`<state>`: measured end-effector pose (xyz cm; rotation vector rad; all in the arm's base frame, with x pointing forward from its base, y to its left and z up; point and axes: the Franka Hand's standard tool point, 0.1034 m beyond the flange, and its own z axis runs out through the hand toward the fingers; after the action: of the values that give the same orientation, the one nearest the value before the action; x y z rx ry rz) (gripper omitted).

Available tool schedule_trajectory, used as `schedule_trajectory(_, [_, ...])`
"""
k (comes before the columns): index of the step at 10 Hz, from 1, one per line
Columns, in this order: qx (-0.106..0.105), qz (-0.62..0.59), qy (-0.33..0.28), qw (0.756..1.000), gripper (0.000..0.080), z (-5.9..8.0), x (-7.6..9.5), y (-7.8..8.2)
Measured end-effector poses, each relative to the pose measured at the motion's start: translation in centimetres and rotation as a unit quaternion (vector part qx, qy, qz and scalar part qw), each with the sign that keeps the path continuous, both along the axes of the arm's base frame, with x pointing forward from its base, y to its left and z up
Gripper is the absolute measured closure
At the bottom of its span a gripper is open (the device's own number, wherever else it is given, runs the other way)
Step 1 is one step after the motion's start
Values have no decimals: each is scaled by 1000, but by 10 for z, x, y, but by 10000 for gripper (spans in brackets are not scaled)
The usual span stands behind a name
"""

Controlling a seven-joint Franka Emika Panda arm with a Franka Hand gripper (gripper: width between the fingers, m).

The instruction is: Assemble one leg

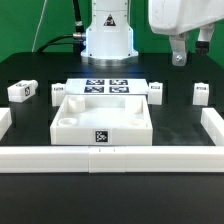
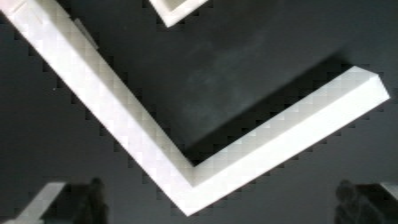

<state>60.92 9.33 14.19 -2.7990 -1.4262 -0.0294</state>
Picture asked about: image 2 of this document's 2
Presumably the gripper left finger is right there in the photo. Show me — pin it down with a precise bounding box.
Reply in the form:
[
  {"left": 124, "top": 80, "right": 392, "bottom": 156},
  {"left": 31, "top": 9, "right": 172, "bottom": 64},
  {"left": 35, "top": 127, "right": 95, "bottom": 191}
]
[{"left": 6, "top": 182, "right": 65, "bottom": 224}]

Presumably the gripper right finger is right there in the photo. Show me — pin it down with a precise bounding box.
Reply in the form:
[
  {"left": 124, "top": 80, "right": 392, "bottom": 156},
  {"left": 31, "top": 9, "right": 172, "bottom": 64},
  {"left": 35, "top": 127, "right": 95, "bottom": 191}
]
[{"left": 379, "top": 182, "right": 398, "bottom": 200}]

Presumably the white square tabletop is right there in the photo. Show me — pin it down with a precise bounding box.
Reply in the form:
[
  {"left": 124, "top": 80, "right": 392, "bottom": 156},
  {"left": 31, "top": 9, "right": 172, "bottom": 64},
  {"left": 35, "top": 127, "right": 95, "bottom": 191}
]
[{"left": 148, "top": 0, "right": 209, "bottom": 27}]

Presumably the white U-shaped obstacle fence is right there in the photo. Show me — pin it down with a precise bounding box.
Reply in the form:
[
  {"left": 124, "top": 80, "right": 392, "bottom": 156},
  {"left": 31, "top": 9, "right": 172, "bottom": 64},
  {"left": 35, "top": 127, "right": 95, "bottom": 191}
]
[{"left": 0, "top": 0, "right": 388, "bottom": 214}]

